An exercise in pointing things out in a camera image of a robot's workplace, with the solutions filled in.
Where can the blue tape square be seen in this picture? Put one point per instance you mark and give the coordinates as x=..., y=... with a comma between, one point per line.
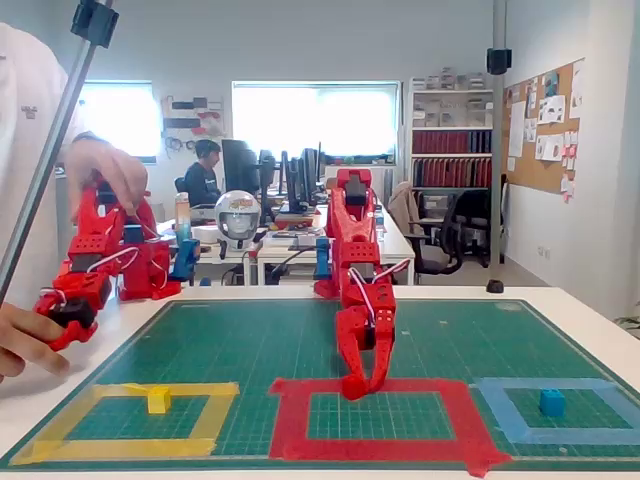
x=505, y=410

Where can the orange and blue bottle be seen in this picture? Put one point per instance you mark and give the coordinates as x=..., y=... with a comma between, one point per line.
x=183, y=220

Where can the black pole clamp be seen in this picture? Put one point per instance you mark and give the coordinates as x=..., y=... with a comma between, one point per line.
x=499, y=61
x=95, y=22

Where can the yellow tape square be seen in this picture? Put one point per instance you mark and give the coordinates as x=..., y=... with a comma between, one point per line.
x=125, y=447

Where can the red leader arm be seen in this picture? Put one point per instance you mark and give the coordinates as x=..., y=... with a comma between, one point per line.
x=90, y=245

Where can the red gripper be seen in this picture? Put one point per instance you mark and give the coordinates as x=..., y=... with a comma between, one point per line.
x=361, y=351

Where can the red tape square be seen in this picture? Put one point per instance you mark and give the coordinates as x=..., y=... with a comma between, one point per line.
x=290, y=430

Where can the wide bright window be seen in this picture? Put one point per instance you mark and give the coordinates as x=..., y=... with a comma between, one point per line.
x=315, y=120

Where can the yellow lego brick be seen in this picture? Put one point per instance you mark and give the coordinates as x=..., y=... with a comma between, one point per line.
x=159, y=401

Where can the wall tool board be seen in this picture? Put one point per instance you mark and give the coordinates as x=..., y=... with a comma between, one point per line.
x=192, y=117

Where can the white wall socket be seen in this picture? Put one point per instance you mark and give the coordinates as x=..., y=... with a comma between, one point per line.
x=544, y=251

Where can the person's left hand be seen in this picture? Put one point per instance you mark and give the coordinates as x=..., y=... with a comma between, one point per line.
x=115, y=167

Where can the green cutting mat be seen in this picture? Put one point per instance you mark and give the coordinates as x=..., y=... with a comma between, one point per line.
x=250, y=340

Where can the black office chair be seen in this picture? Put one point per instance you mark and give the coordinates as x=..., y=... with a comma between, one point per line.
x=475, y=225
x=435, y=250

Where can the person in white shirt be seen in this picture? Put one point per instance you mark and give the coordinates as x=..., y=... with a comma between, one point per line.
x=20, y=75

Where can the blue lego brick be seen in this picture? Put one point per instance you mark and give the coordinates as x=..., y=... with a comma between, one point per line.
x=552, y=403

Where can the person's right hand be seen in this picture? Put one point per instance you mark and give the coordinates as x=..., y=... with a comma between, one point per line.
x=22, y=340

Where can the seated person in dark shirt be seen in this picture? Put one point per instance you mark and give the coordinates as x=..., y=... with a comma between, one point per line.
x=202, y=182

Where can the narrow bright window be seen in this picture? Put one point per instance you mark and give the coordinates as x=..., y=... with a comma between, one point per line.
x=130, y=115

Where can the red robot arm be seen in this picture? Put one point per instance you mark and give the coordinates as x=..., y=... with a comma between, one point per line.
x=350, y=225

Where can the beige jacket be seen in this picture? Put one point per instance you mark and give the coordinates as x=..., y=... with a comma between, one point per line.
x=402, y=210

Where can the grey metal pole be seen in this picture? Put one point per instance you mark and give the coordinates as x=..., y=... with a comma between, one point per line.
x=70, y=112
x=499, y=150

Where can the white bookshelf with binders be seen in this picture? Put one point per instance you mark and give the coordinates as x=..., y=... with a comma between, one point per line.
x=450, y=150

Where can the blue table clamp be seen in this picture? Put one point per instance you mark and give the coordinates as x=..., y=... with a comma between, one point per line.
x=323, y=257
x=186, y=257

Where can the cork pin board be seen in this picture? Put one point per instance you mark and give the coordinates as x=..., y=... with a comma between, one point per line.
x=545, y=160

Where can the black computer monitor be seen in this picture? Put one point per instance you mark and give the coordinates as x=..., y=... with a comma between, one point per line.
x=240, y=165
x=310, y=170
x=267, y=175

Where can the white helmet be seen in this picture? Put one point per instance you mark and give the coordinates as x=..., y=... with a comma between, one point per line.
x=237, y=220

